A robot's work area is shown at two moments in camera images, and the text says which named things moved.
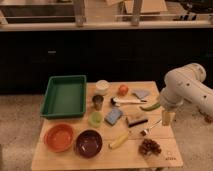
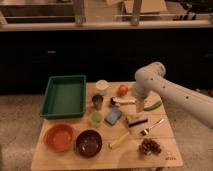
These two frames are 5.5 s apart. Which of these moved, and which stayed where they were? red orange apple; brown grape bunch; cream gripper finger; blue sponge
Moved: cream gripper finger
Stayed: blue sponge; brown grape bunch; red orange apple
